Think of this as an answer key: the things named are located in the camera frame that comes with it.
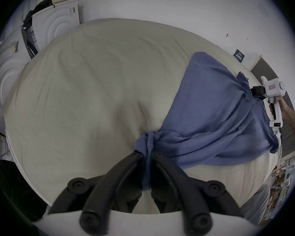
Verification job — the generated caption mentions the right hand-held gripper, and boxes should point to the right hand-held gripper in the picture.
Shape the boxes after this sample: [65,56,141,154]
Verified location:
[251,76,287,128]

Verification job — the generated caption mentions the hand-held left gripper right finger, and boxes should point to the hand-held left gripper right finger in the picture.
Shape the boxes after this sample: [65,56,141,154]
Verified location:
[150,151,244,236]

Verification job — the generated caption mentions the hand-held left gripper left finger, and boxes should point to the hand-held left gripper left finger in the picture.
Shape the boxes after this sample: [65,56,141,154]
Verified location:
[48,150,145,236]

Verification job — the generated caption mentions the blue shirt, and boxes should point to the blue shirt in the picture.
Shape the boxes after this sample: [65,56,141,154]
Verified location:
[134,52,280,192]

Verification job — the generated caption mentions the person's right hand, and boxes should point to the person's right hand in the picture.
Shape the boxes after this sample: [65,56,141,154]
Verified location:
[269,98,291,120]

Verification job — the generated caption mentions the person's legs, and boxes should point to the person's legs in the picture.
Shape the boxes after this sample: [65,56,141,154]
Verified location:
[239,184,271,226]

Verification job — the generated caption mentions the bed with beige sheet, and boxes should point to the bed with beige sheet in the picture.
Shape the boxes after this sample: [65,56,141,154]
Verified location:
[4,18,281,215]

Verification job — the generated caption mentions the metal shelf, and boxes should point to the metal shelf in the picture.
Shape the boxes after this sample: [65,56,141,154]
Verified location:
[267,154,295,212]

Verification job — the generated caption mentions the white washing machine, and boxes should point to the white washing machine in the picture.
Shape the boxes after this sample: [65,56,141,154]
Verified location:
[0,28,40,135]
[21,0,80,59]

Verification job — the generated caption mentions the black cloth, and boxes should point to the black cloth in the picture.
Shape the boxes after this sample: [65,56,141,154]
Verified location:
[23,0,55,29]

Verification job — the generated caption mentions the dark blue wall sign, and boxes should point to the dark blue wall sign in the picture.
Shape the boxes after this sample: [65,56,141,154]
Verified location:
[233,49,245,62]

